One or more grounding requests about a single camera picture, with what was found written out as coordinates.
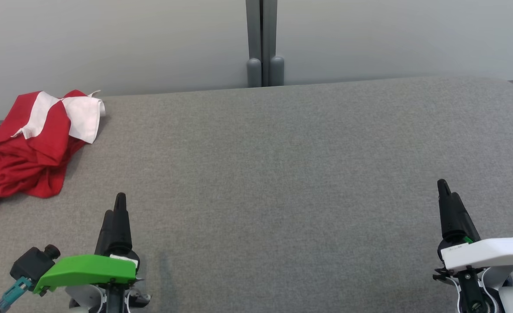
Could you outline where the grey partition post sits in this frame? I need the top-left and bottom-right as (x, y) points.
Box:
(245, 0), (262, 88)
(262, 0), (285, 87)

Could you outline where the left cable with teal plug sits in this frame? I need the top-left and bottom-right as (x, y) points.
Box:
(0, 277), (33, 313)

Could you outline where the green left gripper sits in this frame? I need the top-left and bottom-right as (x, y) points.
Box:
(34, 193), (151, 313)

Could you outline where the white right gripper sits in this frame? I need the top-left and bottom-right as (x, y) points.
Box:
(433, 179), (513, 313)

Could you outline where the red number 23 jersey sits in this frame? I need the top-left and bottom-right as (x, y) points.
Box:
(0, 89), (107, 218)

